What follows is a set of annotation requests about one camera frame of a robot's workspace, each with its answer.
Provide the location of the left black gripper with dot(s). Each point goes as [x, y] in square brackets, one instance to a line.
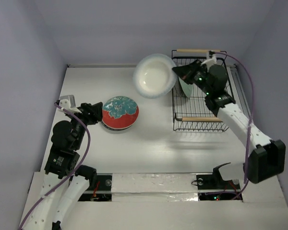
[93, 112]

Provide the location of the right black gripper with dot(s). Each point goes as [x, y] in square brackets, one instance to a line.
[190, 72]

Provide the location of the light green plate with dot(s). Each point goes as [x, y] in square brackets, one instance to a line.
[185, 89]

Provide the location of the red and teal plate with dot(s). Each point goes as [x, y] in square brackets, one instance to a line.
[120, 111]

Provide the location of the blue floral plate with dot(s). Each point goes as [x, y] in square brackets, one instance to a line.
[115, 129]

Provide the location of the white bowl plate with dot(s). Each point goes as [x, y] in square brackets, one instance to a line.
[153, 76]

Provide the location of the black wire dish rack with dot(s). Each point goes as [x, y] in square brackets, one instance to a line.
[191, 114]

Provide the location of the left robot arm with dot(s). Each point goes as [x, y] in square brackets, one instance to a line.
[65, 177]

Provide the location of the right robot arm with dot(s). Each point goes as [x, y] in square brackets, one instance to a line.
[264, 157]

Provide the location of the grey stone plate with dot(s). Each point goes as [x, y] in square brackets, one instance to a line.
[178, 89]

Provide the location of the silver tape strip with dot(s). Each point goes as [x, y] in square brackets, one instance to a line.
[153, 187]

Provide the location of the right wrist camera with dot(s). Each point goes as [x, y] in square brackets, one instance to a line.
[210, 59]

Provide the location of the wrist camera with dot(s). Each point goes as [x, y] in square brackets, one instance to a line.
[67, 105]
[210, 59]

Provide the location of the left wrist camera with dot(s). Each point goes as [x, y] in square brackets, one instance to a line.
[67, 105]

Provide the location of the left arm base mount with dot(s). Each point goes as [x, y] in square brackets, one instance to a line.
[99, 189]

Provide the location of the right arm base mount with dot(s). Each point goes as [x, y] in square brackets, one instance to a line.
[212, 187]

